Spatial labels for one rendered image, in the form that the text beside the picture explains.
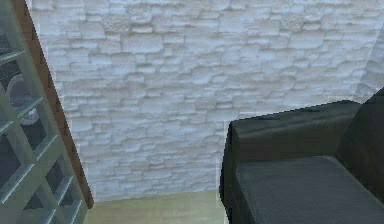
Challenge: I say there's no black sofa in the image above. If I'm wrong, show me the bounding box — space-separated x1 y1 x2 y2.
219 87 384 224

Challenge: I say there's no white round dish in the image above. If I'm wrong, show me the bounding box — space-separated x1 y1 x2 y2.
5 73 41 126

